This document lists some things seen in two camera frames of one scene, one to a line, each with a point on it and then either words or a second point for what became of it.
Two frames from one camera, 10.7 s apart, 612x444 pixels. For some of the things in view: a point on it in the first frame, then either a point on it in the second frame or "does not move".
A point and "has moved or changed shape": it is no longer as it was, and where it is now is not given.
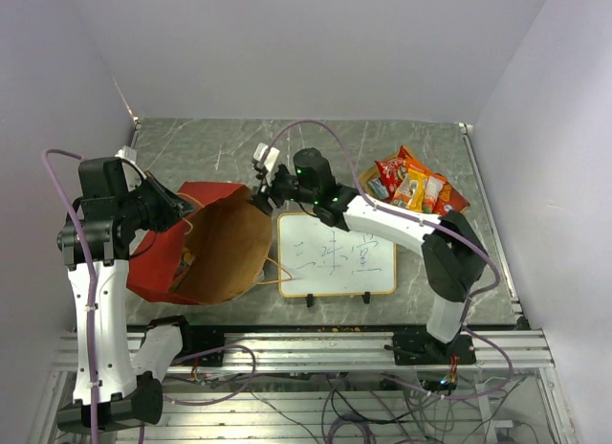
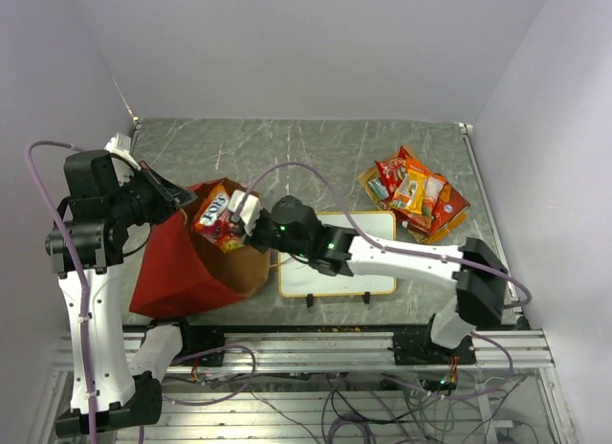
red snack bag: [449, 199] does not move
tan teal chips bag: [373, 186] does not move
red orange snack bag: [390, 169] does not move
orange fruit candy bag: [187, 259] to [212, 217]
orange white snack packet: [434, 184] does not move
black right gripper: [260, 199] to [251, 238]
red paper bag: [217, 253] has moved or changed shape
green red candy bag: [377, 187] does not move
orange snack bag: [454, 204] has moved or changed shape
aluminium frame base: [370, 387] does not move
